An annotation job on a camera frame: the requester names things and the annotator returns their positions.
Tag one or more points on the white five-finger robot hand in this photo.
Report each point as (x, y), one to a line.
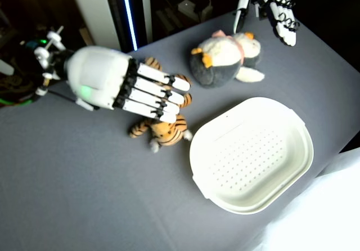
(281, 17)
(95, 71)

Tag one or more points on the grey white penguin plush toy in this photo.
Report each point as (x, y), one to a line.
(219, 59)

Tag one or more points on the orange striped tiger plush toy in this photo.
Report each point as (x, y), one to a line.
(166, 133)

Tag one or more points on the white perforated plastic basket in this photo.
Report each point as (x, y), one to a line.
(250, 161)

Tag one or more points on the white upright panel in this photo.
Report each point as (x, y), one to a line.
(92, 11)

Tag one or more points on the blue light strip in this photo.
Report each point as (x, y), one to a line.
(128, 14)

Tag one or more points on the white power adapter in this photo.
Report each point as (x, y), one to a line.
(187, 7)

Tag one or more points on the grey table cloth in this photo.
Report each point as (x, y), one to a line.
(84, 183)

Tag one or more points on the bright white sheet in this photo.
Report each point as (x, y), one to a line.
(317, 214)

